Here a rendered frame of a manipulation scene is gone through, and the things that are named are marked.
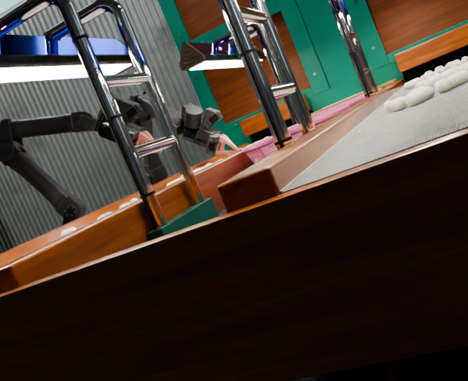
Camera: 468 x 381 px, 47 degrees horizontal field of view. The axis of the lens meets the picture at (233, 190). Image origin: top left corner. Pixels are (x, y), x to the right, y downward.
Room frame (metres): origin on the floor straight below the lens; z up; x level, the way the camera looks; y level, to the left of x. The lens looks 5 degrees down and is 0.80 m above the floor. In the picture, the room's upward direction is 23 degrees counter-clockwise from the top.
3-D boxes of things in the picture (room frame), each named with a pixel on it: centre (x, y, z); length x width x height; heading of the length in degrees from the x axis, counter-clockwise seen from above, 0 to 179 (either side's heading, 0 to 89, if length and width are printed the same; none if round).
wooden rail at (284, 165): (1.30, -0.38, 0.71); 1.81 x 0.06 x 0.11; 156
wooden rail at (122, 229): (1.44, -0.09, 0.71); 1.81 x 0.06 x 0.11; 156
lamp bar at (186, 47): (1.88, -0.16, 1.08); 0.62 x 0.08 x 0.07; 156
